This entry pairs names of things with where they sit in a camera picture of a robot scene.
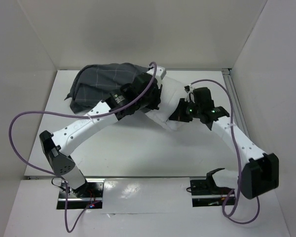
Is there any white pillow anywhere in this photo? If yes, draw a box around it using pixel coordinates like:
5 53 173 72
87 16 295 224
140 76 187 131

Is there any dark grey checked pillowcase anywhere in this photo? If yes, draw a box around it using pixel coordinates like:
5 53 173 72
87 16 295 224
66 63 148 114

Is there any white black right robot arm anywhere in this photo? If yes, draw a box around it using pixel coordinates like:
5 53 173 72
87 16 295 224
169 85 279 199

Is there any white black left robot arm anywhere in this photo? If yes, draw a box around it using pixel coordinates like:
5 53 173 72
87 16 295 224
39 73 162 197

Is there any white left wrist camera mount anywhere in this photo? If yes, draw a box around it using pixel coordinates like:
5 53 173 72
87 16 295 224
147 66 167 82

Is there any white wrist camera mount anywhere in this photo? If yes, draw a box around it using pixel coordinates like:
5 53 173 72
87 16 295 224
147 66 167 82
184 84 194 103

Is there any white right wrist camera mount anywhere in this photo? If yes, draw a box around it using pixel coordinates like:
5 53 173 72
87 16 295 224
184 84 194 103

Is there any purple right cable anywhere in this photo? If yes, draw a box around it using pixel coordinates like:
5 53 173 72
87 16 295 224
185 79 260 224

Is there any purple cable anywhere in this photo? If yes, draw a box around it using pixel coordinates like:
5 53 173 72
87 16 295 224
185 79 260 224
9 61 158 233

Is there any aluminium frame rail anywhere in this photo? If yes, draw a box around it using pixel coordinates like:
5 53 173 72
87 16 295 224
222 68 245 132

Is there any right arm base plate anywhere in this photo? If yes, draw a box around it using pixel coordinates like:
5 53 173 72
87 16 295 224
186 179 231 207

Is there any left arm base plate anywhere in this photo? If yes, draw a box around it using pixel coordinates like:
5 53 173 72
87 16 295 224
51 179 106 210

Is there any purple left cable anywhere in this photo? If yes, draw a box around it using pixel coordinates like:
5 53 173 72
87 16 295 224
9 61 158 233

